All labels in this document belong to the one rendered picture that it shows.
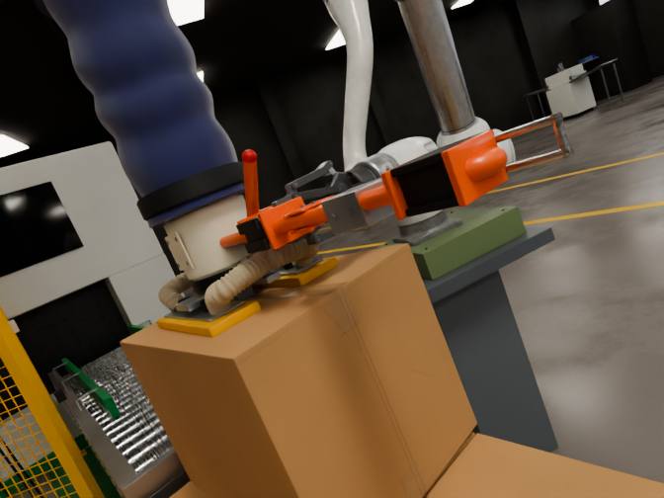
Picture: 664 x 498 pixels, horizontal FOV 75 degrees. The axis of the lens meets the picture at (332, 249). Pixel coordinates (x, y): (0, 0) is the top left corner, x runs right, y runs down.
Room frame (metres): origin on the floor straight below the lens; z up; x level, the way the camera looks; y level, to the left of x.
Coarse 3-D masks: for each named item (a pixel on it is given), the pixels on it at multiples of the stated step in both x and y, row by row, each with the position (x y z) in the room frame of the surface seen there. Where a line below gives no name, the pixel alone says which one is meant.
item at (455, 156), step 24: (456, 144) 0.39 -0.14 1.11; (480, 144) 0.39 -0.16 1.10; (408, 168) 0.41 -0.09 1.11; (432, 168) 0.39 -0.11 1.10; (456, 168) 0.36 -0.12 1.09; (504, 168) 0.40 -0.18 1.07; (408, 192) 0.42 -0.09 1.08; (432, 192) 0.40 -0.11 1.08; (456, 192) 0.37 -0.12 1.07; (480, 192) 0.38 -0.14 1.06
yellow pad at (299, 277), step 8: (288, 264) 0.90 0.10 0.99; (312, 264) 0.85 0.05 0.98; (320, 264) 0.84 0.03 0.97; (328, 264) 0.84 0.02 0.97; (336, 264) 0.85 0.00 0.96; (280, 272) 0.90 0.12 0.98; (288, 272) 0.86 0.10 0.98; (296, 272) 0.83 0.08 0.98; (304, 272) 0.82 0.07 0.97; (312, 272) 0.82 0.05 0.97; (320, 272) 0.83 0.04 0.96; (280, 280) 0.86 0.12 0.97; (288, 280) 0.83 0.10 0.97; (296, 280) 0.80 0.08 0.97; (304, 280) 0.81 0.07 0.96; (256, 288) 0.96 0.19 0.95; (264, 288) 0.93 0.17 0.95
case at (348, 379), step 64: (384, 256) 0.76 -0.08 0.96; (256, 320) 0.69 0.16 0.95; (320, 320) 0.64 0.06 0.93; (384, 320) 0.72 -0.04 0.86; (192, 384) 0.71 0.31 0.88; (256, 384) 0.55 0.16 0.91; (320, 384) 0.61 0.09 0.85; (384, 384) 0.68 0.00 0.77; (448, 384) 0.77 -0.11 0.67; (192, 448) 0.88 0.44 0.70; (256, 448) 0.60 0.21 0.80; (320, 448) 0.58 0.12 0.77; (384, 448) 0.65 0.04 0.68; (448, 448) 0.73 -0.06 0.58
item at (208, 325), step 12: (180, 300) 0.90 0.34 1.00; (204, 300) 0.79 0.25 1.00; (252, 300) 0.76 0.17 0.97; (180, 312) 0.91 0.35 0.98; (192, 312) 0.85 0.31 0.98; (204, 312) 0.80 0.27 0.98; (228, 312) 0.74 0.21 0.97; (240, 312) 0.72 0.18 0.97; (252, 312) 0.74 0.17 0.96; (168, 324) 0.89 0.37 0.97; (180, 324) 0.82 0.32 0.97; (192, 324) 0.77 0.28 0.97; (204, 324) 0.73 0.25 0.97; (216, 324) 0.70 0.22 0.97; (228, 324) 0.71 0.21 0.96
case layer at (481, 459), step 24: (456, 456) 0.75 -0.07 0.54; (480, 456) 0.72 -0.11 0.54; (504, 456) 0.70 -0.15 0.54; (528, 456) 0.68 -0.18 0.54; (552, 456) 0.66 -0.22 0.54; (456, 480) 0.69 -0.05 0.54; (480, 480) 0.67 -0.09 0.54; (504, 480) 0.65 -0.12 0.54; (528, 480) 0.63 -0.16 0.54; (552, 480) 0.61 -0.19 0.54; (576, 480) 0.60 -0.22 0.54; (600, 480) 0.58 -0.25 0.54; (624, 480) 0.56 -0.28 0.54; (648, 480) 0.55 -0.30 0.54
